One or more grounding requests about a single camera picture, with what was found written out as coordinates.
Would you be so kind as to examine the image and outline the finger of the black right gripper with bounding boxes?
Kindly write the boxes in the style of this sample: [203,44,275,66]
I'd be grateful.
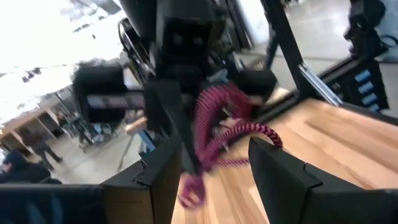
[233,69,278,102]
[144,77,200,174]

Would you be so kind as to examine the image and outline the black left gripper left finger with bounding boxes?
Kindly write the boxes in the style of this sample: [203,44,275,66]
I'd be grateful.
[101,133,183,224]

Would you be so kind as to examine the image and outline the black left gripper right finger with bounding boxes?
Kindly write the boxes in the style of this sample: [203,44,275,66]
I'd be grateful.
[248,137,365,224]

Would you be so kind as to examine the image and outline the red white braided cable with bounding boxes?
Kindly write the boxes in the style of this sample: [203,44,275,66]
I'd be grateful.
[178,82,284,210]

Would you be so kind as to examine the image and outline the black cart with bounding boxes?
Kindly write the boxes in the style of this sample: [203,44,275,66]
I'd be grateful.
[72,61,146,124]

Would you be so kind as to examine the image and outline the black box with blue labels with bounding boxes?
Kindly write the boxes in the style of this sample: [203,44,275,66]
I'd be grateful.
[328,57,390,113]

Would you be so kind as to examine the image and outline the black equipment stand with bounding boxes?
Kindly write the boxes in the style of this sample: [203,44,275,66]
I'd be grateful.
[343,0,391,60]

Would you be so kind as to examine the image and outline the person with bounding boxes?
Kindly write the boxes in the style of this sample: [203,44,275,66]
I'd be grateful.
[0,150,62,185]
[19,126,64,171]

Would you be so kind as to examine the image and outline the wooden desk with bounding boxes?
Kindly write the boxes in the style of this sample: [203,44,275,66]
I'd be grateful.
[0,95,77,152]

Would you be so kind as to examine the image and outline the black aluminium rig frame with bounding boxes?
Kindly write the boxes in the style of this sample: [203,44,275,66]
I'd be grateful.
[253,0,398,127]

